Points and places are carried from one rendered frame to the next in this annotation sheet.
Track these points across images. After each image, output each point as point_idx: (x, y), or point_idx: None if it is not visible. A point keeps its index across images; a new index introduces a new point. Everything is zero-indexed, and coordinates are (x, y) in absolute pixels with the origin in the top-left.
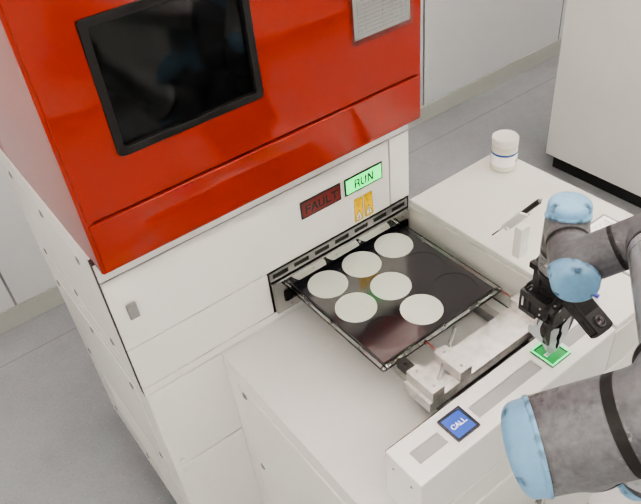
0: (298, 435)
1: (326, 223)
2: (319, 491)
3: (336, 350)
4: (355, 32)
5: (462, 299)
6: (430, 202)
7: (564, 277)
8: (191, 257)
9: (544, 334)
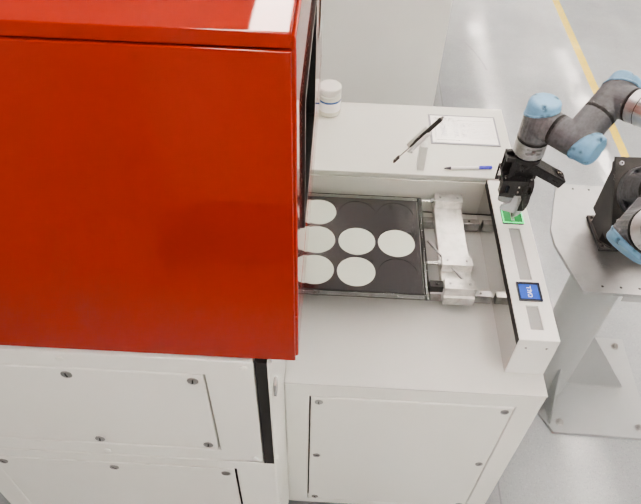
0: (415, 387)
1: None
2: (432, 418)
3: (360, 314)
4: (320, 29)
5: (409, 220)
6: (320, 163)
7: (595, 148)
8: None
9: (527, 203)
